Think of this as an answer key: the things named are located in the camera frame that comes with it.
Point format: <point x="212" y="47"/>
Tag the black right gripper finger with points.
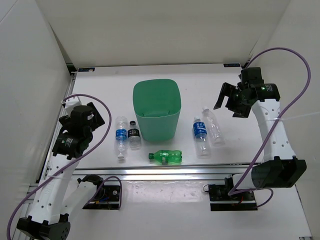
<point x="226" y="91"/>
<point x="239" y="110"/>

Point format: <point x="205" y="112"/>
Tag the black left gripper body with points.
<point x="97" y="121"/>

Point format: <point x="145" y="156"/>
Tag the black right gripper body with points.
<point x="238" y="96"/>

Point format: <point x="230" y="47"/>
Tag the clear unlabelled plastic bottle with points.
<point x="213" y="128"/>

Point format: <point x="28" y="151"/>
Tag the blue label bottle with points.
<point x="121" y="125"/>
<point x="202" y="145"/>

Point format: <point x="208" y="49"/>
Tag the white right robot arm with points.
<point x="275" y="165"/>

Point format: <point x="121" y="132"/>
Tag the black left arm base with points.
<point x="108" y="195"/>

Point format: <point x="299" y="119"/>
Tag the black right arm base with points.
<point x="220" y="201"/>

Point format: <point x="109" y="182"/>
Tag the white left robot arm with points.
<point x="51" y="214"/>

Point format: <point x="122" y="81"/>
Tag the green plastic bin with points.
<point x="157" y="106"/>

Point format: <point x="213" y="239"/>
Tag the black label plastic bottle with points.
<point x="133" y="135"/>

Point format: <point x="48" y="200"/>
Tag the green plastic soda bottle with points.
<point x="166" y="157"/>

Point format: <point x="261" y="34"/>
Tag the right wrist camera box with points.
<point x="251" y="76"/>

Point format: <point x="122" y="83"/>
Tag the aluminium frame rail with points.
<point x="197" y="172"/>

